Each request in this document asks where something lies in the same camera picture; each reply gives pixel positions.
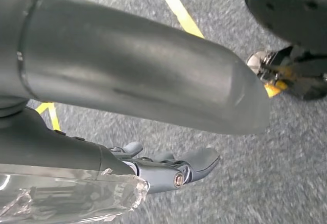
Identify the clear plastic wrap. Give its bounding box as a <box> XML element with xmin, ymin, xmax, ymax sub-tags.
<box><xmin>0</xmin><ymin>163</ymin><xmax>150</xmax><ymax>224</ymax></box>

